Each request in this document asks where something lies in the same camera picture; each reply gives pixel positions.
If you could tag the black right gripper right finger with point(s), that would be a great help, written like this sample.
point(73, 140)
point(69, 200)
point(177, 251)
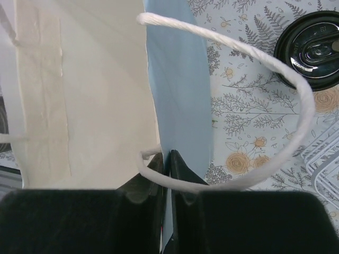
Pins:
point(250, 222)

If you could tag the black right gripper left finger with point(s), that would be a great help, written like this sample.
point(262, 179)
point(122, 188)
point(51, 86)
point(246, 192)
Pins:
point(123, 220)

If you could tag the black plastic cup lid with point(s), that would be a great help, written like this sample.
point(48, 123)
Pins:
point(309, 45)

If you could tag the light blue paper bag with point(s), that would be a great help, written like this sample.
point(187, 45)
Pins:
point(86, 87)

